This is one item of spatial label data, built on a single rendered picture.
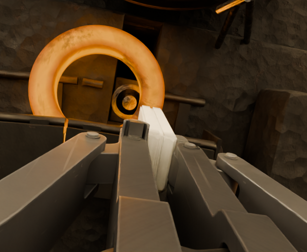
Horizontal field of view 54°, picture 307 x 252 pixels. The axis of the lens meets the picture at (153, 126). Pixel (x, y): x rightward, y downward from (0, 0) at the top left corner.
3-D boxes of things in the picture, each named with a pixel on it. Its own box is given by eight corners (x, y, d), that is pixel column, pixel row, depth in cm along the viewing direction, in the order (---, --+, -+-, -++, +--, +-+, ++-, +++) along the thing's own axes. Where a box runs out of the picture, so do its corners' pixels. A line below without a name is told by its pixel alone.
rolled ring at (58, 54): (152, 16, 43) (149, 26, 47) (17, 30, 40) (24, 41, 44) (177, 143, 41) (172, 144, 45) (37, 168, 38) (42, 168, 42)
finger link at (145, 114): (150, 192, 15) (135, 189, 15) (143, 147, 22) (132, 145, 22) (162, 134, 14) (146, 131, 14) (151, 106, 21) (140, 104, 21)
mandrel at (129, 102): (116, 104, 66) (119, 84, 65) (136, 107, 66) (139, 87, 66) (113, 114, 49) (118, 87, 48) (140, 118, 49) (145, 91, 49)
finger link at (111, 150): (140, 192, 13) (69, 182, 13) (136, 153, 18) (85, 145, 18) (146, 159, 13) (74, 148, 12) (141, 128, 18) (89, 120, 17)
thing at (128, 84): (113, 104, 81) (117, 76, 79) (135, 107, 81) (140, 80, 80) (107, 121, 51) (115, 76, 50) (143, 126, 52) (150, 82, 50)
